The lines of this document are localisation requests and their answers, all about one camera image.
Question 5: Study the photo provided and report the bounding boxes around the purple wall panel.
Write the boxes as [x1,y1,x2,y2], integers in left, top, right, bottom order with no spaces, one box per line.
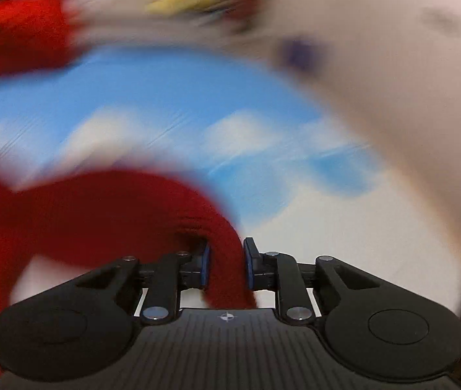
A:
[279,38,320,73]

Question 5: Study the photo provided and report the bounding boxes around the dark red knit sweater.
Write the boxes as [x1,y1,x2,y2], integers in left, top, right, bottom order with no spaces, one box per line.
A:
[0,168,258,390]

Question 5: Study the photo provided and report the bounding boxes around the blue white patterned bed sheet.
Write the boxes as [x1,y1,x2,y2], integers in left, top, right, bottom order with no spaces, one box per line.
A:
[0,47,461,312]

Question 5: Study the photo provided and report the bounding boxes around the bright red folded sweater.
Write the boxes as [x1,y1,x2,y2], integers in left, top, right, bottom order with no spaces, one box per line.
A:
[0,0,77,76]

